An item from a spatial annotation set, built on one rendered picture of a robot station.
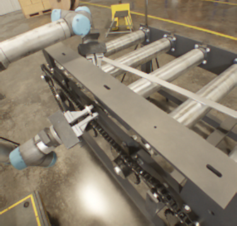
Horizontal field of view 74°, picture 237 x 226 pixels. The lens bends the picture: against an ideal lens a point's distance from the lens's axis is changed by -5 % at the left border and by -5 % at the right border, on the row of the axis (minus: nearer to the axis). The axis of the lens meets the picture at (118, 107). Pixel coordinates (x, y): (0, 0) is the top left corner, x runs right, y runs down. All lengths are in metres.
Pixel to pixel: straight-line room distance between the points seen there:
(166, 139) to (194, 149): 0.06
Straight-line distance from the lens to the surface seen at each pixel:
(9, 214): 1.43
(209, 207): 0.49
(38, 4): 8.04
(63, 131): 0.59
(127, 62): 1.17
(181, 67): 1.12
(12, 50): 0.66
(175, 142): 0.36
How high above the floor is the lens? 1.46
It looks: 44 degrees down
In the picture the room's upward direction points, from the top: 8 degrees counter-clockwise
